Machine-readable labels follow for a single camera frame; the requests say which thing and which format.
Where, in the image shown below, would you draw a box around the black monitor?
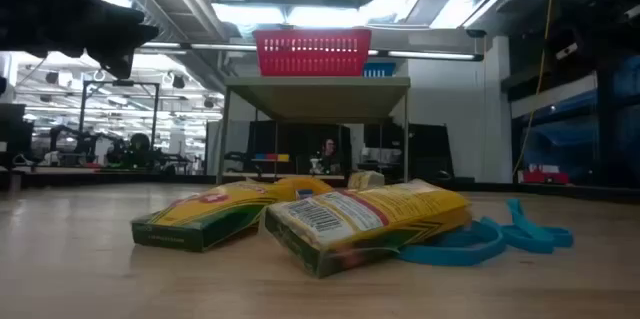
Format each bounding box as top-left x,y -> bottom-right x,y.
0,102 -> 35,169

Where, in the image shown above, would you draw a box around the yellow green crayon box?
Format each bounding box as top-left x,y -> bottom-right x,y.
130,182 -> 284,254
347,170 -> 386,192
263,178 -> 473,279

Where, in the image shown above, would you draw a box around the person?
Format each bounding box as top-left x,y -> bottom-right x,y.
129,132 -> 152,156
317,137 -> 346,175

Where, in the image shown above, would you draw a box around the black screen panel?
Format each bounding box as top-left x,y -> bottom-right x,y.
246,120 -> 353,176
363,122 -> 455,181

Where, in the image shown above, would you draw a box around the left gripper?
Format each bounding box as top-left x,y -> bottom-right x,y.
0,0 -> 160,80

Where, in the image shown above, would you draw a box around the yellow hanging cable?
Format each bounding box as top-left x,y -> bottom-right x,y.
511,0 -> 557,180

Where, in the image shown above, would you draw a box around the red case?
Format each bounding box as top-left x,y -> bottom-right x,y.
518,163 -> 571,186

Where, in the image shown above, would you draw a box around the black aluminium table frame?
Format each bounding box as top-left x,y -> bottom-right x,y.
0,167 -> 640,205

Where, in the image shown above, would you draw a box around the black gantry frame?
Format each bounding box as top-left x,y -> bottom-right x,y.
78,79 -> 161,136

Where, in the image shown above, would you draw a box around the red plastic basket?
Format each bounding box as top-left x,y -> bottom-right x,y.
252,28 -> 373,78

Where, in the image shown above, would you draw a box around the blue plastic basket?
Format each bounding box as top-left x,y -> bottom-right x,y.
361,61 -> 398,79

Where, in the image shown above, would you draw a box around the long tube light fixture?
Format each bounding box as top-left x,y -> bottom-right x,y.
134,40 -> 485,63

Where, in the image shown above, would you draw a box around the black background robot arms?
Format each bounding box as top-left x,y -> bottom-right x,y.
47,124 -> 194,171

